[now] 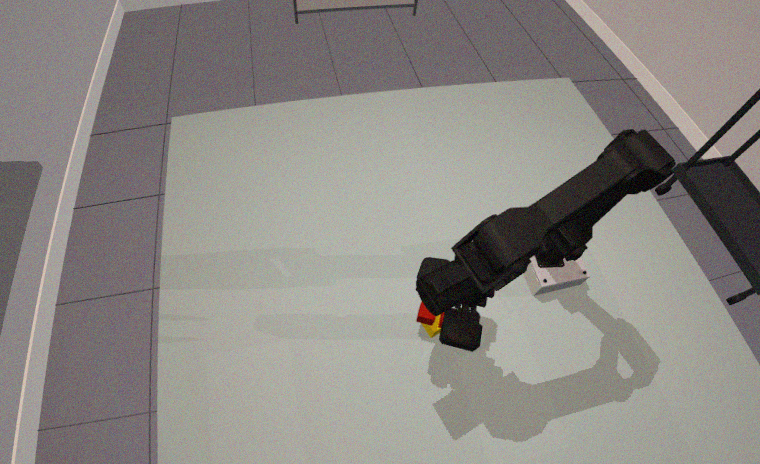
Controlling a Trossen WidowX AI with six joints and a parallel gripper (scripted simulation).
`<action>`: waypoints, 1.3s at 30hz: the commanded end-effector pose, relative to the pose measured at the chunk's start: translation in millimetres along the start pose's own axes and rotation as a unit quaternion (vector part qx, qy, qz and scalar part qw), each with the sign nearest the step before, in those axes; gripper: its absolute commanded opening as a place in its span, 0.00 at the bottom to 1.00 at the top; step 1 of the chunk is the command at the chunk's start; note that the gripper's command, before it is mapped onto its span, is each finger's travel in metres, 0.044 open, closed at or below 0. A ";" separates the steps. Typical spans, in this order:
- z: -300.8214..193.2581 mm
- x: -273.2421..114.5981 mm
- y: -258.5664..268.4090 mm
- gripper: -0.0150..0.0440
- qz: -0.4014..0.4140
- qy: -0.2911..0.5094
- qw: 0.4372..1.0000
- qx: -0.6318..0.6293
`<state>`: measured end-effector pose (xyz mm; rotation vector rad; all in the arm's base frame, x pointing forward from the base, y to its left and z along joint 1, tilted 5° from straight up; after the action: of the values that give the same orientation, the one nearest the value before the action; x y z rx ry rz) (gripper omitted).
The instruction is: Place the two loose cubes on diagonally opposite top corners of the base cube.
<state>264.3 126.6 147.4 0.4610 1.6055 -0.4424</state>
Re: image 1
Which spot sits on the yellow cube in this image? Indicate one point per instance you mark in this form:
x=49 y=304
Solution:
x=433 y=330

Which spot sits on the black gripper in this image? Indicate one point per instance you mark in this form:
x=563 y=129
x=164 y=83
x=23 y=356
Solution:
x=462 y=329

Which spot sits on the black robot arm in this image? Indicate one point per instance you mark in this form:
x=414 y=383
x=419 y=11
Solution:
x=557 y=226

